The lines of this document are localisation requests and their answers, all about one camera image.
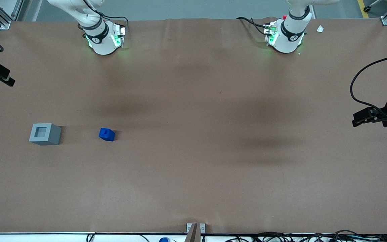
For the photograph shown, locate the long black left wrist cable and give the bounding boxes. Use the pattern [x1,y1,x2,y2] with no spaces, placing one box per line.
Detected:
[350,53,387,113]

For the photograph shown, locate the gray square base block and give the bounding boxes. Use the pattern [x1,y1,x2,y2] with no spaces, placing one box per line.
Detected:
[29,123,61,146]

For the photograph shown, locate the upright aluminium frame strut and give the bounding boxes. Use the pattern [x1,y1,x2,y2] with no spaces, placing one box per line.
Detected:
[11,0,25,21]

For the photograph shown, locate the black cable bundle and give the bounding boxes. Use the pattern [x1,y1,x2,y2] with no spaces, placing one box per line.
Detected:
[224,230,387,242]

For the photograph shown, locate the black left arm base cable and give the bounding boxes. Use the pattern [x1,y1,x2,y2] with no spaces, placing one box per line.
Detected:
[236,17,268,36]

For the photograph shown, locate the black right arm base cable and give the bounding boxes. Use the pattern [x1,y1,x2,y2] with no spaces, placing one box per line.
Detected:
[83,0,129,34]

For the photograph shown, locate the black arm base cable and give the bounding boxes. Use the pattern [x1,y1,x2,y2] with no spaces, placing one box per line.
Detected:
[236,17,268,36]
[83,0,129,34]

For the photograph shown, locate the black caster wheel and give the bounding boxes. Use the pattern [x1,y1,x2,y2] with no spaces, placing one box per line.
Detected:
[363,0,383,13]

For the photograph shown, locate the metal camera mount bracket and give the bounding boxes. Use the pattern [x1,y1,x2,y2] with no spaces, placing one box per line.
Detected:
[185,223,206,242]

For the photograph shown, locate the white table front rail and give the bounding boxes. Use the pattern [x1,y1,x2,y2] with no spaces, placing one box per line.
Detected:
[0,231,387,242]

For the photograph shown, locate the blue plastic part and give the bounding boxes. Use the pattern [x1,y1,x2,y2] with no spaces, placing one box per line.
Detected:
[99,128,116,142]

